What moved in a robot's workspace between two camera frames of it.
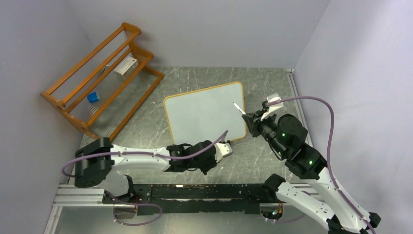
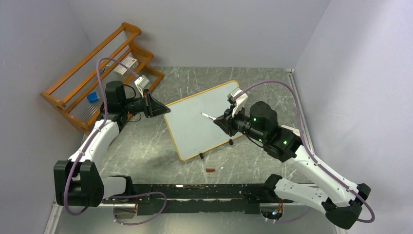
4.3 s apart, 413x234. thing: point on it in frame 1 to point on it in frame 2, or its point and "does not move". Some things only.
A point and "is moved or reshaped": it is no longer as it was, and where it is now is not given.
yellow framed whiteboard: [206, 114] does not move
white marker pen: [241, 110] is moved or reshaped
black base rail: [190, 199] does not move
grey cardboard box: [126, 67] does not move
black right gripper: [251, 118] to [226, 121]
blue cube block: [93, 97] does not move
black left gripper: [213, 164] to [151, 107]
